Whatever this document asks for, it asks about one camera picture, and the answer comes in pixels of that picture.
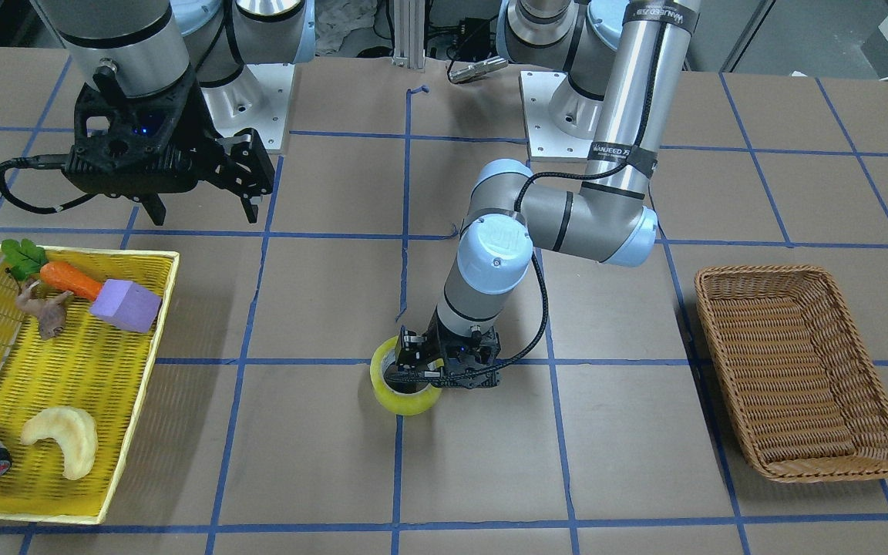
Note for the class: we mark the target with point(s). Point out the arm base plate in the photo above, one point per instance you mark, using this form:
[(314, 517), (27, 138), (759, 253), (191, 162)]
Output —
[(260, 99), (560, 122)]

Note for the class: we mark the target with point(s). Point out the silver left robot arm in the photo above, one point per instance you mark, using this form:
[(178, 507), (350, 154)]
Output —
[(629, 59)]

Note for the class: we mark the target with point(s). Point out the toy carrot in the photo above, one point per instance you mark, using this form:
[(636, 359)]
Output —
[(25, 260)]

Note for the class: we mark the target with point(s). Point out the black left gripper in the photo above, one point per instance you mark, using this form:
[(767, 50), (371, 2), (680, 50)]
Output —
[(426, 345)]

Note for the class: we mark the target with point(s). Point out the yellow tape roll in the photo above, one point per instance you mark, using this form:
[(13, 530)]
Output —
[(399, 403)]

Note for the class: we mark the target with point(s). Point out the purple foam block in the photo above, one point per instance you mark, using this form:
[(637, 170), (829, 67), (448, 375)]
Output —
[(126, 305)]

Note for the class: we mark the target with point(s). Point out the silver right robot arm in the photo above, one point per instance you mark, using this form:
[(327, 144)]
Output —
[(150, 44)]

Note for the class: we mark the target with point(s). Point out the toy banana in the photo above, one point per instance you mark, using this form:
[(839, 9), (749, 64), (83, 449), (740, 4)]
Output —
[(73, 430)]

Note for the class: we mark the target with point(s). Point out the aluminium frame post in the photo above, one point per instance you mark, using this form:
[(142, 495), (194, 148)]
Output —
[(408, 34)]

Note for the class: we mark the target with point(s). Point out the brown wicker basket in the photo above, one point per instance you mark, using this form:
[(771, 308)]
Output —
[(803, 395)]

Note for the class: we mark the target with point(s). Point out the brown toy animal figure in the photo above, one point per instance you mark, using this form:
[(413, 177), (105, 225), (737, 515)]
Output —
[(49, 313)]

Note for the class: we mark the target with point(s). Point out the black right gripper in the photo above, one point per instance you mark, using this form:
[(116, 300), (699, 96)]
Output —
[(207, 135)]

